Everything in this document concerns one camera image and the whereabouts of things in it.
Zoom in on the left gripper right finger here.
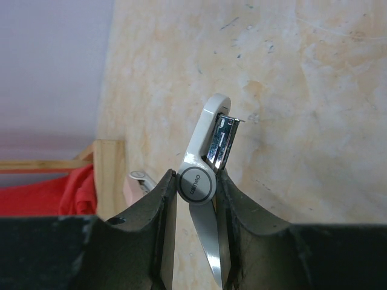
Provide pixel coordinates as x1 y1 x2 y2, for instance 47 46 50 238
216 171 386 289

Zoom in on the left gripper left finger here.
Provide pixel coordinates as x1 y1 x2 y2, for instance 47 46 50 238
1 170 177 289

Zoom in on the wooden clothes rack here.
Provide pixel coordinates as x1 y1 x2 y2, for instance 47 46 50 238
1 140 126 220

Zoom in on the red hanging garment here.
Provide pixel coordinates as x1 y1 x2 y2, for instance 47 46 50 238
1 165 97 217

